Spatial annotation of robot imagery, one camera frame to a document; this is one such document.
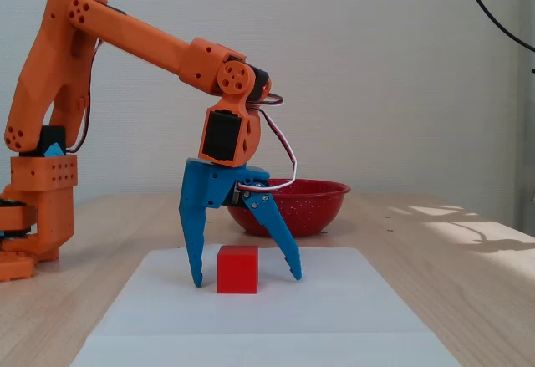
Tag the white paper sheet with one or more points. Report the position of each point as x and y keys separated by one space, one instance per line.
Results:
x=251 y=325

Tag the red cube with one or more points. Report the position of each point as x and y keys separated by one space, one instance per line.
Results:
x=236 y=271

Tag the blue gripper body black servo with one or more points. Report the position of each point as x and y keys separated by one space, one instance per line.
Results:
x=207 y=186

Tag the orange robot base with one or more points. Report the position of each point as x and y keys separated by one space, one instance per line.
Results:
x=54 y=216

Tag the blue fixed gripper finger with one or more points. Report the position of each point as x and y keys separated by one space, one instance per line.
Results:
x=193 y=241

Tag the red speckled bowl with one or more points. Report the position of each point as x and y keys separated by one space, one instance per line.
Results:
x=313 y=212

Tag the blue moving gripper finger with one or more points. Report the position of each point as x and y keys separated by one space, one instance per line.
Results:
x=271 y=225

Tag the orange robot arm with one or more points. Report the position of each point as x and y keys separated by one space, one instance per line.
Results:
x=138 y=37

